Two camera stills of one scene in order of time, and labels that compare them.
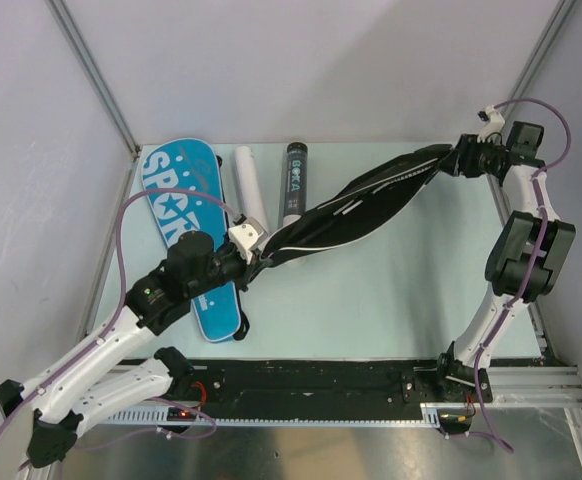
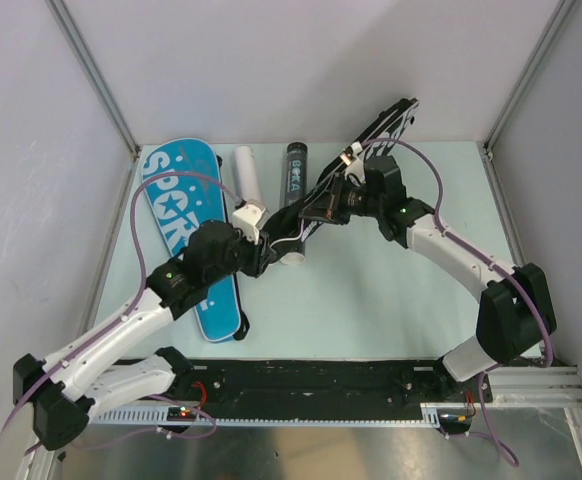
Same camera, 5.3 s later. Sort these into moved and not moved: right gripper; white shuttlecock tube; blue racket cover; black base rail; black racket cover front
Moved: black racket cover front; right gripper
Not moved: black base rail; white shuttlecock tube; blue racket cover
